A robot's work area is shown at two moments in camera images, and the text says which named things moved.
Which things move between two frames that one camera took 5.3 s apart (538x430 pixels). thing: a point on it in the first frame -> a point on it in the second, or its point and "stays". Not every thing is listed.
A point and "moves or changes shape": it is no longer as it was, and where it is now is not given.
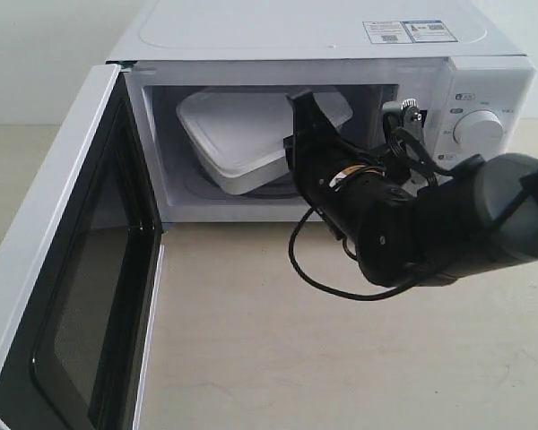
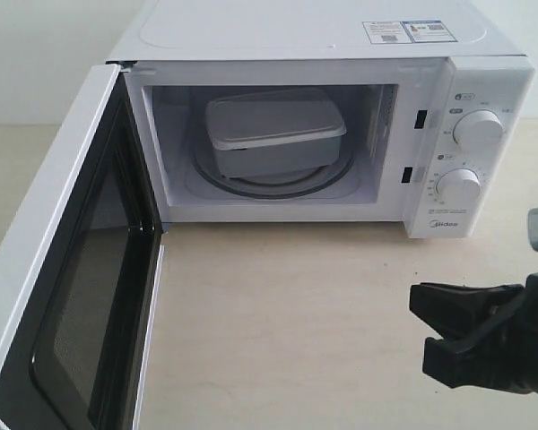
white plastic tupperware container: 238,137 moves or changes shape
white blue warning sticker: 408,31 stays
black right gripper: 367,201 -> 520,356
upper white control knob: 478,132 stays
